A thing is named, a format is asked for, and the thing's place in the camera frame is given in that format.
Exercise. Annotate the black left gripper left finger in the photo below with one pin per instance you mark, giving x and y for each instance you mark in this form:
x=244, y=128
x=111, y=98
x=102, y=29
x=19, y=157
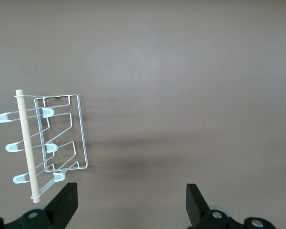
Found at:
x=59, y=210

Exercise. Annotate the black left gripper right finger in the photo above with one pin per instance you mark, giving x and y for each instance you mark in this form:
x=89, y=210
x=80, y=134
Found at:
x=196, y=210

